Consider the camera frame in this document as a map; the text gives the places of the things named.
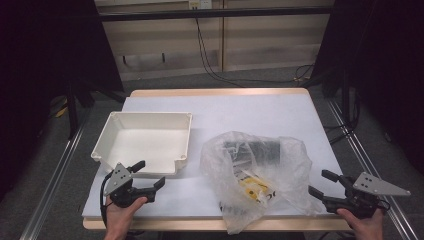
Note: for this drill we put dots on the person's left hand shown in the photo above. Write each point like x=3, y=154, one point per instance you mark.
x=120, y=218

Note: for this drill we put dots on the black metal stand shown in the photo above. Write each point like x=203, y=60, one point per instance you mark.
x=71, y=110

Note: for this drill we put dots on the dark curtain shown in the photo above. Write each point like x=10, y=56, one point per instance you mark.
x=383, y=66
x=50, y=50

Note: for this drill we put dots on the clear plastic bag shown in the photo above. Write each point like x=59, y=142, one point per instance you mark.
x=286, y=173

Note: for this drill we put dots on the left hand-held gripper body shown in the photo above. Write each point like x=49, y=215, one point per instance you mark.
x=121, y=195

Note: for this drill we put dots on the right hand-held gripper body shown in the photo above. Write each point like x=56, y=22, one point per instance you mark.
x=360, y=203

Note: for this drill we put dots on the long black box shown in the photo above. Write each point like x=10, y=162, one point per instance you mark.
x=260, y=151

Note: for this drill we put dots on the person's right hand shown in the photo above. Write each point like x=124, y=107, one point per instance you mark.
x=366, y=228

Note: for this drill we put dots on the black horizontal bar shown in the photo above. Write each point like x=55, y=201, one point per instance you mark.
x=216, y=13

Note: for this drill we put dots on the white table mat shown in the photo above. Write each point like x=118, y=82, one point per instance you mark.
x=253, y=113

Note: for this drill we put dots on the white plastic tray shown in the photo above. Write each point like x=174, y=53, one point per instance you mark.
x=146, y=146

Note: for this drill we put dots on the wooden table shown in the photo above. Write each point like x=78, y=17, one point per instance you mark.
x=216, y=91

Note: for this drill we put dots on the metal floor rail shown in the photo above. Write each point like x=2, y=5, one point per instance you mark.
x=366, y=163
x=53, y=180

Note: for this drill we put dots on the white wall socket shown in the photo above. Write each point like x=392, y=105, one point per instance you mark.
x=200, y=4

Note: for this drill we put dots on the yellow tape strip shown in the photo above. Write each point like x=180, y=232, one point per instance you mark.
x=61, y=112

